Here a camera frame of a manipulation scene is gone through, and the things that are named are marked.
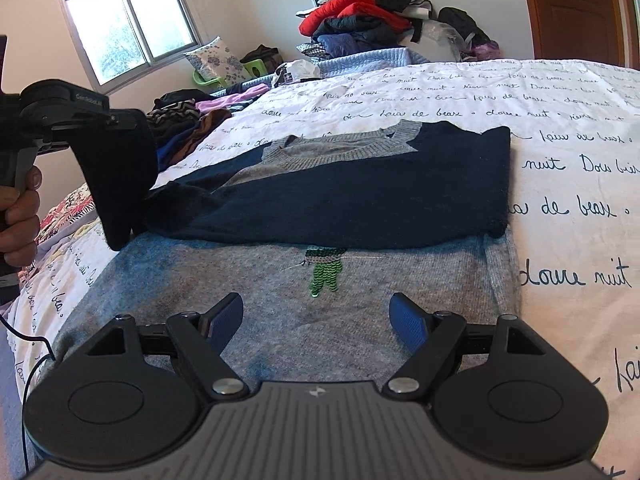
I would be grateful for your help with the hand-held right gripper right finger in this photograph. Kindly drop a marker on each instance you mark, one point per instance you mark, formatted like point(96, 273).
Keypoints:
point(407, 317)

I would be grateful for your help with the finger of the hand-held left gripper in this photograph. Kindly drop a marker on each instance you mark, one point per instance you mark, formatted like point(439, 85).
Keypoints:
point(122, 119)

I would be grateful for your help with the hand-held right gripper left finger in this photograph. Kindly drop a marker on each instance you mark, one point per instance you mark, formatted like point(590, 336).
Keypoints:
point(224, 317)

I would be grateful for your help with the grey and navy knit sweater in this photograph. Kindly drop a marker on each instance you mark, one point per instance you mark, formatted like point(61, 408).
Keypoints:
point(310, 195)

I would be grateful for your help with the heap of striped and purple clothes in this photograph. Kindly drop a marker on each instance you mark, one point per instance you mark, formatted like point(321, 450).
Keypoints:
point(185, 110)

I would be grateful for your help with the pile of clothes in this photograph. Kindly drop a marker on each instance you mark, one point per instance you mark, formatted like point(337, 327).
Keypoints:
point(372, 12)

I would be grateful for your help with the person's left hand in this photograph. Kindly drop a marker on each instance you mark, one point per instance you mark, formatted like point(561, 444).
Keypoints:
point(17, 225)

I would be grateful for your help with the sliding glass window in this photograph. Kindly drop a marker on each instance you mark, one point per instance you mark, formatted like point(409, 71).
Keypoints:
point(132, 25)

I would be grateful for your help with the colourful printed quilt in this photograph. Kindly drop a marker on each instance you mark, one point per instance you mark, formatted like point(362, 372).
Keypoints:
point(60, 212)

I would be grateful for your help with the floral pillow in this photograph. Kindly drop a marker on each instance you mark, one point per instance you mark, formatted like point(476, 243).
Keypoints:
point(215, 57)

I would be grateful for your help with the green plastic stool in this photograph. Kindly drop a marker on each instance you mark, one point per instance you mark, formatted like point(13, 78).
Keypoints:
point(252, 66)

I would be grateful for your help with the dark bag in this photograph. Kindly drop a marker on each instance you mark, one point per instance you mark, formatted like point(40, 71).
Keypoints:
point(261, 55)

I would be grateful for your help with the white script-print bed blanket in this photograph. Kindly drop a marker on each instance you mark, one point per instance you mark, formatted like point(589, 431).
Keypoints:
point(560, 125)

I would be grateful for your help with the light blue knit blanket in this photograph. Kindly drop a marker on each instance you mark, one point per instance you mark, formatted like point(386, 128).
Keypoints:
point(365, 57)

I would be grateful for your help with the wooden door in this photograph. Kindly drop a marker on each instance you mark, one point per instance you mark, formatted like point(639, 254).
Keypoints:
point(575, 10)

